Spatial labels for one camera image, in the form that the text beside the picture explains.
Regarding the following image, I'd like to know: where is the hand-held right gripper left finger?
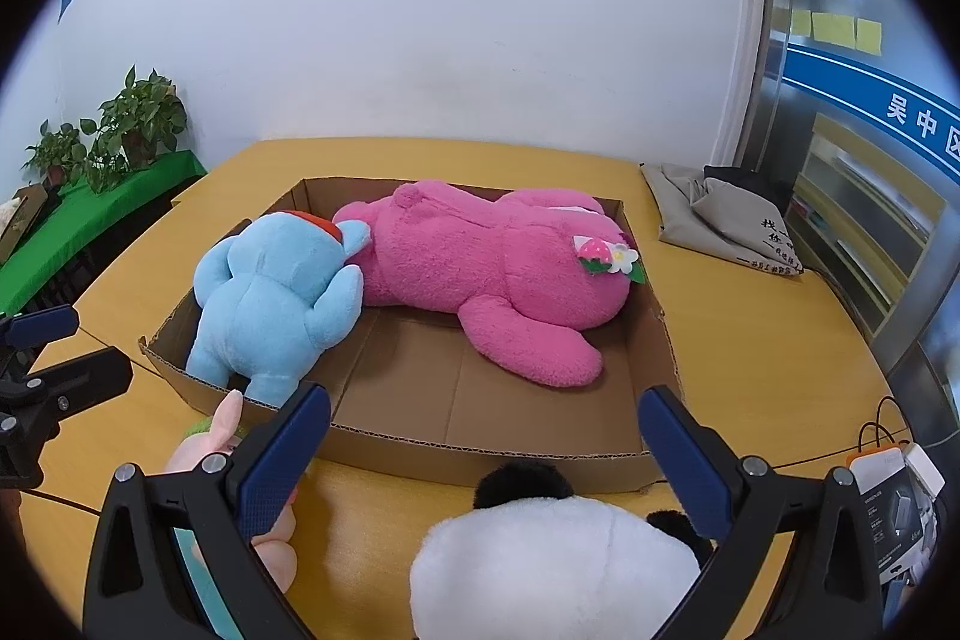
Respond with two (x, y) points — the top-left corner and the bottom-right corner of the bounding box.
(81, 383), (332, 640)

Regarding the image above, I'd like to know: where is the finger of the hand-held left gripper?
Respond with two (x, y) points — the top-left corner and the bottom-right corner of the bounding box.
(0, 304), (80, 386)
(0, 346), (134, 461)

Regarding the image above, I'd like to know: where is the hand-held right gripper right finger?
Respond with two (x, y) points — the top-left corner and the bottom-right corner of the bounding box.
(637, 385), (886, 640)

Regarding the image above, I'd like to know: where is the pink and teal plush toy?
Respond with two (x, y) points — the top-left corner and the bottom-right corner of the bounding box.
(166, 397), (302, 640)

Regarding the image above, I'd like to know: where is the white and black plush panda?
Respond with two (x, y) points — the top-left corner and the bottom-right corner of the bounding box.
(410, 460), (717, 640)

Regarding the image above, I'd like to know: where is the brown cardboard box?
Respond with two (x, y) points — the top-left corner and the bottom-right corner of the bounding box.
(139, 176), (685, 487)

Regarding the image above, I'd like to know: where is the wooden desktop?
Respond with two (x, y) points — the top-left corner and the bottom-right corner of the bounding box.
(0, 139), (923, 640)

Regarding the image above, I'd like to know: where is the small brown carton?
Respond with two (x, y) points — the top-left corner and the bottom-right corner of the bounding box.
(0, 184), (61, 259)

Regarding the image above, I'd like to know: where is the green table cloth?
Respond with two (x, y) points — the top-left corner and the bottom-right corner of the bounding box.
(0, 151), (207, 315)

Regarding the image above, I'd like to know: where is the blue plush toy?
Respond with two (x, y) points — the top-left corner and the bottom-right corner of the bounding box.
(185, 211), (372, 407)

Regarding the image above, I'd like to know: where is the small potted green plant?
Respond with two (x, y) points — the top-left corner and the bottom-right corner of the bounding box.
(22, 119), (87, 187)

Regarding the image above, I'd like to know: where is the white and orange product box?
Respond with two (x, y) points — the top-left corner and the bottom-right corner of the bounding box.
(847, 443), (947, 506)

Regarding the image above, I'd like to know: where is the black product box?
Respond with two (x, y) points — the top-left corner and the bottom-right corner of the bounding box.
(855, 464), (938, 585)

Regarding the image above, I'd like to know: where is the large potted green plant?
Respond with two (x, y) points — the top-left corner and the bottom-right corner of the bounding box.
(81, 66), (188, 195)

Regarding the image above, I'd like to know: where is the grey canvas tote bag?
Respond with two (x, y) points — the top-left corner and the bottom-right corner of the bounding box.
(641, 162), (807, 277)

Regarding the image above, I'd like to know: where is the pink plush bear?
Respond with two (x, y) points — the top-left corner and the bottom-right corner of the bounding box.
(332, 180), (644, 387)

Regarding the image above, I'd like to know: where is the metal framed glass door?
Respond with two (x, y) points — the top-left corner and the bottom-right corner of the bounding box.
(739, 0), (960, 401)

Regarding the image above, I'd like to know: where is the blue door banner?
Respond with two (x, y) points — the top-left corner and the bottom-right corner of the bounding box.
(781, 44), (960, 184)

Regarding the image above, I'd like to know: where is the wide yellow sticky note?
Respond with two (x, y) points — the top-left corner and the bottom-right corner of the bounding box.
(811, 11), (857, 45)

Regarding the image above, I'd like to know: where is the black and orange cable loop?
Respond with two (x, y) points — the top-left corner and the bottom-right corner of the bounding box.
(855, 394), (912, 453)

